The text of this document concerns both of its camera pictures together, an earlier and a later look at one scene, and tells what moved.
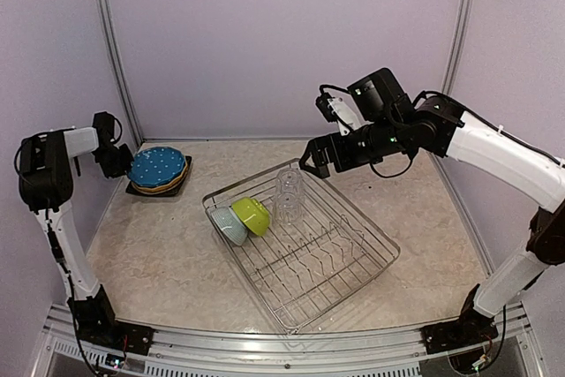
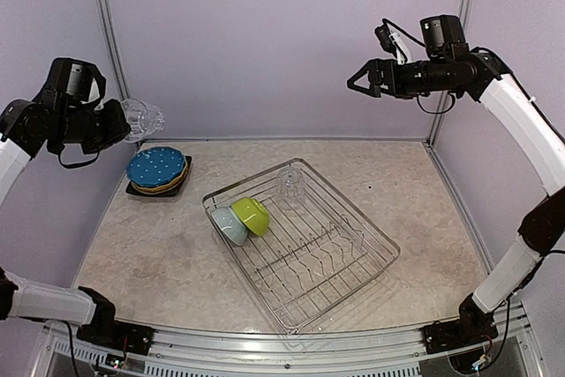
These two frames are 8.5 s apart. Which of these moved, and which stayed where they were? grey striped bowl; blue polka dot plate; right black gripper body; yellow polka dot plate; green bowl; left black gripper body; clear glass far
Moved: right black gripper body; left black gripper body
Stayed: grey striped bowl; green bowl; yellow polka dot plate; blue polka dot plate; clear glass far
